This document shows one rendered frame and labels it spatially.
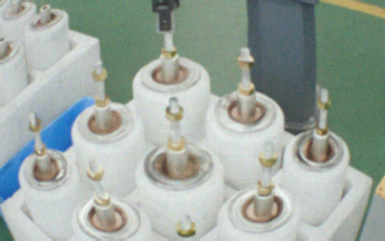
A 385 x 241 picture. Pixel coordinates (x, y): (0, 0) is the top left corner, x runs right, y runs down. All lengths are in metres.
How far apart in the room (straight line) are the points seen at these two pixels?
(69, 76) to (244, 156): 0.40
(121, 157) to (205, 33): 0.69
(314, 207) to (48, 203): 0.33
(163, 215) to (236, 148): 0.12
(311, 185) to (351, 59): 0.71
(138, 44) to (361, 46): 0.53
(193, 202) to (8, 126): 0.40
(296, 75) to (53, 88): 0.41
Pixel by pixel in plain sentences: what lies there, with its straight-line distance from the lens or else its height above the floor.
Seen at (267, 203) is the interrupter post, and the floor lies 0.27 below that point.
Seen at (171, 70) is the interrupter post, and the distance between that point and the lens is 0.91.
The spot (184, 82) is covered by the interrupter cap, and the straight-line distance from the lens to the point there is 0.91.
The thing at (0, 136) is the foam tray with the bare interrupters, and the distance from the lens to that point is 1.05.
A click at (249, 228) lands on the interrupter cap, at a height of 0.25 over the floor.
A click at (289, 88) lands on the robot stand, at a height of 0.09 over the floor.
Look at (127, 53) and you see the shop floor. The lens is 1.45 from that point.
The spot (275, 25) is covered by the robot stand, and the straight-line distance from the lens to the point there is 1.11.
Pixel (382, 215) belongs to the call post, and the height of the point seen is 0.28.
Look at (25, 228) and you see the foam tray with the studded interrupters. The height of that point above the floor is 0.18.
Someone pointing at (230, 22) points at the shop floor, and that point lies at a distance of 1.53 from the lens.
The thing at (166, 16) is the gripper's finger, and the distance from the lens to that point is 0.83.
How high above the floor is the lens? 0.79
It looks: 39 degrees down
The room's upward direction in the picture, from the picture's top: 3 degrees counter-clockwise
